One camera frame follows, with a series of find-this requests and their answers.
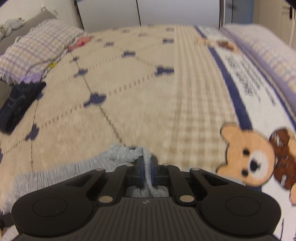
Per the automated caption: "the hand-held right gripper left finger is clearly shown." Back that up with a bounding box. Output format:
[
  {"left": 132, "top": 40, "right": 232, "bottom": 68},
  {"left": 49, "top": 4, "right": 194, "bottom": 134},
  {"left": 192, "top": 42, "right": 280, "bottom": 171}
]
[{"left": 66, "top": 156, "right": 145, "bottom": 206}]

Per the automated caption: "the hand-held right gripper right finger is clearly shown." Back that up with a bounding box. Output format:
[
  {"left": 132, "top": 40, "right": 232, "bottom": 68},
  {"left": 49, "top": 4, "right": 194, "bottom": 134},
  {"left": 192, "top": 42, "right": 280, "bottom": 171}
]
[{"left": 150, "top": 157, "right": 229, "bottom": 207}]

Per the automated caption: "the grey black-striped garment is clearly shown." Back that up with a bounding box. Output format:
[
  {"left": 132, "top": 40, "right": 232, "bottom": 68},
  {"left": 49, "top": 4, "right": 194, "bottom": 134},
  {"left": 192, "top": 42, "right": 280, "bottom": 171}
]
[{"left": 0, "top": 143, "right": 169, "bottom": 215}]

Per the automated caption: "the printed bear blanket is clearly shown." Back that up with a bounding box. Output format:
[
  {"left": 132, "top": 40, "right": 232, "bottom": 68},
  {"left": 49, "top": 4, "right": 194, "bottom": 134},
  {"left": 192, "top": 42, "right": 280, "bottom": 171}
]
[{"left": 0, "top": 24, "right": 296, "bottom": 241}]

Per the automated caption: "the dark navy clothing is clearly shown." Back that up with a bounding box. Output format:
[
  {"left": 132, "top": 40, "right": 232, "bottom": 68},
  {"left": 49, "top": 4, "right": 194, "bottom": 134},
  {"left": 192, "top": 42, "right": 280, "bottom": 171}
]
[{"left": 0, "top": 81, "right": 47, "bottom": 133}]

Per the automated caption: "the pink cloth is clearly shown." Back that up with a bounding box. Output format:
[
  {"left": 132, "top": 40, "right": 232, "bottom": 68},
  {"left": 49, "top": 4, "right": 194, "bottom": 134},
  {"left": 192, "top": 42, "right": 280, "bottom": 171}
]
[{"left": 68, "top": 37, "right": 90, "bottom": 50}]

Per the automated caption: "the purple plaid pillow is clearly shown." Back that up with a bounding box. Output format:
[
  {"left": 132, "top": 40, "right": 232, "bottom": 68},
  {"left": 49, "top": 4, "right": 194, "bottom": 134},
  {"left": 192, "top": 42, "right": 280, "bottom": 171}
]
[{"left": 0, "top": 19, "right": 90, "bottom": 81}]

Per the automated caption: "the white and teal wardrobe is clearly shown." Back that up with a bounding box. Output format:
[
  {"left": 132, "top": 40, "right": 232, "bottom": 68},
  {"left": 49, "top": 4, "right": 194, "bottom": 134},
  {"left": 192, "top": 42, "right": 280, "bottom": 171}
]
[{"left": 74, "top": 0, "right": 226, "bottom": 33}]

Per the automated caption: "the purple plaid quilt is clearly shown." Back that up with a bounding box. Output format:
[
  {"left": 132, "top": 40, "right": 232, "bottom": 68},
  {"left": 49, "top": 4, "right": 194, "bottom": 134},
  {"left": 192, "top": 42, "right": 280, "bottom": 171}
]
[{"left": 220, "top": 23, "right": 296, "bottom": 93}]

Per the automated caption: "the blue-grey door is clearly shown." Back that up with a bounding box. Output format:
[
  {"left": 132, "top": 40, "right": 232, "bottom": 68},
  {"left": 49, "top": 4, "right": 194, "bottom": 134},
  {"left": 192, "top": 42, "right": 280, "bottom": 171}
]
[{"left": 225, "top": 0, "right": 255, "bottom": 25}]

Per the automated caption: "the grey headboard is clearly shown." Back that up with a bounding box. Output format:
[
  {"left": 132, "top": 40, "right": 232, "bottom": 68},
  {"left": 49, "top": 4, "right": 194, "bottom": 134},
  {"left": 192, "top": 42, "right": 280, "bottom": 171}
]
[{"left": 0, "top": 9, "right": 57, "bottom": 54}]

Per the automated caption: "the grey plush toy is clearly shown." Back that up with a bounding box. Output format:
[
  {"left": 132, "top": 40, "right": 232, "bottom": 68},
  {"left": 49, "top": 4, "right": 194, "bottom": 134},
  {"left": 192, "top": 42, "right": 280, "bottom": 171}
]
[{"left": 0, "top": 17, "right": 25, "bottom": 39}]

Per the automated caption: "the white door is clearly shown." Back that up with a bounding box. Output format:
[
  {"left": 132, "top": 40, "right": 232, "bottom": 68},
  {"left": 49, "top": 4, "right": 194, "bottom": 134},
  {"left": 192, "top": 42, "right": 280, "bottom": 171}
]
[{"left": 277, "top": 0, "right": 296, "bottom": 44}]

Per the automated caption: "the black door handle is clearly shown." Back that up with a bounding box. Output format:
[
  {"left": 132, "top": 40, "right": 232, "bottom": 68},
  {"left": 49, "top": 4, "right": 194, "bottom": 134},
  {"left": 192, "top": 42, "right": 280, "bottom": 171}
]
[{"left": 282, "top": 5, "right": 295, "bottom": 19}]

